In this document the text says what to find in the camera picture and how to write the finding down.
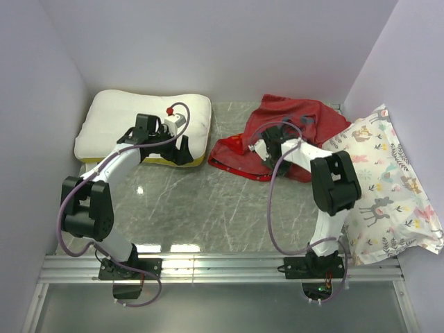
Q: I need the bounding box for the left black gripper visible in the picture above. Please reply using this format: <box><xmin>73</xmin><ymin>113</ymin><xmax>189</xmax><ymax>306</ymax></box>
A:
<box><xmin>149</xmin><ymin>126</ymin><xmax>194</xmax><ymax>165</ymax></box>

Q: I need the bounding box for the red pillowcase grey print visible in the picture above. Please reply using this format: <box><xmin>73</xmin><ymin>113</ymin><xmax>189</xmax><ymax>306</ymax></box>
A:
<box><xmin>207</xmin><ymin>94</ymin><xmax>351</xmax><ymax>182</ymax></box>

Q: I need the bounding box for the white pillow yellow edge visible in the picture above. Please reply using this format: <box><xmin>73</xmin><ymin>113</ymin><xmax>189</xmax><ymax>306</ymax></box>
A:
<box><xmin>74</xmin><ymin>89</ymin><xmax>212</xmax><ymax>167</ymax></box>

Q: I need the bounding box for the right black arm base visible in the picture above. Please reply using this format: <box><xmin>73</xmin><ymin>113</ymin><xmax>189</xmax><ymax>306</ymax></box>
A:
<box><xmin>277</xmin><ymin>252</ymin><xmax>348</xmax><ymax>304</ymax></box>

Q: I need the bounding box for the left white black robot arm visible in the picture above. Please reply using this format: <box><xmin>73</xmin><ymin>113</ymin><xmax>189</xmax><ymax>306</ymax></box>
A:
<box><xmin>56</xmin><ymin>106</ymin><xmax>193</xmax><ymax>279</ymax></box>

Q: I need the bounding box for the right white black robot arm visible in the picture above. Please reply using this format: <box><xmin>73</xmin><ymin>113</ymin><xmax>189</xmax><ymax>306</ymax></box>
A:
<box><xmin>249</xmin><ymin>122</ymin><xmax>361</xmax><ymax>278</ymax></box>

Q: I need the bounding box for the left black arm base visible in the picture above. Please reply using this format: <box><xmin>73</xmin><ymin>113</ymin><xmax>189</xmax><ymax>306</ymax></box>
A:
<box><xmin>94</xmin><ymin>245</ymin><xmax>162</xmax><ymax>308</ymax></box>

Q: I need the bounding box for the floral patterned white pillow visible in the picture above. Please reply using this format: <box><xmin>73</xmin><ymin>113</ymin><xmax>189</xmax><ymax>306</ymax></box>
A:
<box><xmin>322</xmin><ymin>105</ymin><xmax>443</xmax><ymax>265</ymax></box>

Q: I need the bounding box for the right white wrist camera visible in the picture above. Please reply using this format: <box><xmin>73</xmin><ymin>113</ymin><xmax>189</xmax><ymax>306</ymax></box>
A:
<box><xmin>249</xmin><ymin>139</ymin><xmax>269</xmax><ymax>161</ymax></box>

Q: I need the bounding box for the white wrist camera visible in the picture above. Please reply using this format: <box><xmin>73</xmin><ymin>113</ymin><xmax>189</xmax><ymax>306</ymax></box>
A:
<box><xmin>163</xmin><ymin>107</ymin><xmax>186</xmax><ymax>137</ymax></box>
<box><xmin>249</xmin><ymin>139</ymin><xmax>269</xmax><ymax>161</ymax></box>

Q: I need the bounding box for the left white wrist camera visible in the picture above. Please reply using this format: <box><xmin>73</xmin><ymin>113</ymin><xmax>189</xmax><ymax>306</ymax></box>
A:
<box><xmin>163</xmin><ymin>107</ymin><xmax>186</xmax><ymax>137</ymax></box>

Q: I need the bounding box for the aluminium mounting rail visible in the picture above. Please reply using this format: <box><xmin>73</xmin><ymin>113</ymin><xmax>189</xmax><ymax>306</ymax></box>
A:
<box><xmin>23</xmin><ymin>253</ymin><xmax>420</xmax><ymax>332</ymax></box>

